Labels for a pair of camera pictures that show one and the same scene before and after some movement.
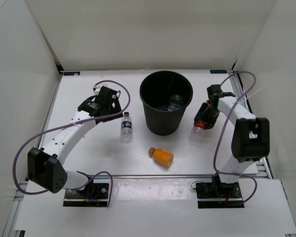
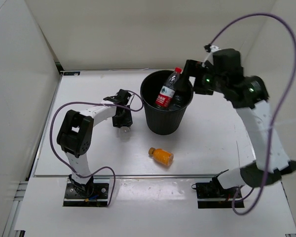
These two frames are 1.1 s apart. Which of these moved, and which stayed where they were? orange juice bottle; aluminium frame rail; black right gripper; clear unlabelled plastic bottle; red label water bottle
Moved: red label water bottle; black right gripper
Stayed: orange juice bottle; aluminium frame rail; clear unlabelled plastic bottle
